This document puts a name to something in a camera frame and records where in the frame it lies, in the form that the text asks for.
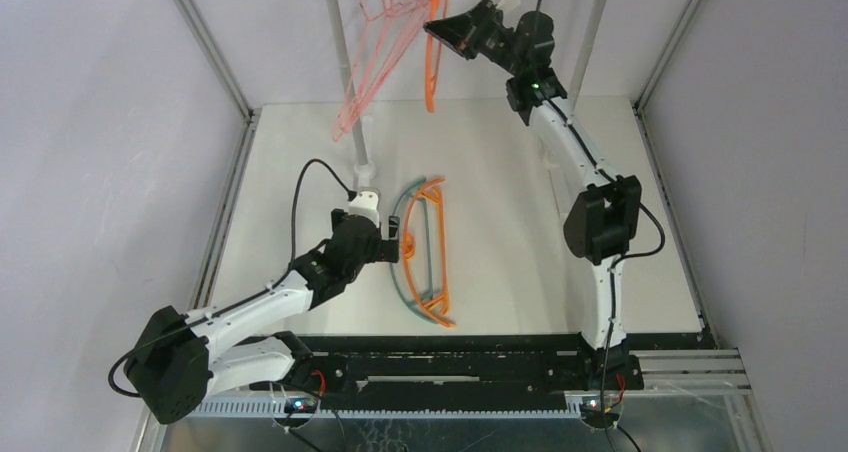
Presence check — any teal plastic hanger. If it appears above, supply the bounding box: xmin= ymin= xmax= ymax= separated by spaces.
xmin=389 ymin=176 xmax=457 ymax=329

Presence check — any large orange plastic hanger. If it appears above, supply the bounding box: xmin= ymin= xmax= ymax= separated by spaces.
xmin=424 ymin=0 xmax=450 ymax=113

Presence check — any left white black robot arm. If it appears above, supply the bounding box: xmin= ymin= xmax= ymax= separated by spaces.
xmin=120 ymin=209 xmax=400 ymax=425

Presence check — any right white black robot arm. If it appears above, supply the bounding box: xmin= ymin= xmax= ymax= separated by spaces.
xmin=423 ymin=0 xmax=646 ymax=388

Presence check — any white hanger rack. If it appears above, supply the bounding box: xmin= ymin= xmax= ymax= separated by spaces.
xmin=325 ymin=0 xmax=607 ymax=185

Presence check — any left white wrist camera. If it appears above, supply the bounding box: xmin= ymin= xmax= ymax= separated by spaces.
xmin=347 ymin=187 xmax=381 ymax=228

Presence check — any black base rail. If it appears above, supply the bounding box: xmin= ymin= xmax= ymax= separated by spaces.
xmin=276 ymin=334 xmax=645 ymax=412

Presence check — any aluminium frame post left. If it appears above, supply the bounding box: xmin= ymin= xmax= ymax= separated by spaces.
xmin=173 ymin=0 xmax=256 ymax=308

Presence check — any aluminium frame post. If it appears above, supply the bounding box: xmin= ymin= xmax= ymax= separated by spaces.
xmin=633 ymin=0 xmax=719 ymax=278
xmin=173 ymin=0 xmax=256 ymax=308

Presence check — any aluminium frame post right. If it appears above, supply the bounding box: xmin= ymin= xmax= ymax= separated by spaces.
xmin=633 ymin=0 xmax=719 ymax=278

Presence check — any left black camera cable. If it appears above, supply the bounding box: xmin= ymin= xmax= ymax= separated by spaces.
xmin=107 ymin=158 xmax=359 ymax=399

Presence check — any black camera cable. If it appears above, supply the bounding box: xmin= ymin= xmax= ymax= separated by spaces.
xmin=513 ymin=0 xmax=666 ymax=452
xmin=107 ymin=158 xmax=359 ymax=399

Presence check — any right black camera cable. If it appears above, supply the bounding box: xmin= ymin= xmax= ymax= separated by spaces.
xmin=513 ymin=0 xmax=666 ymax=452

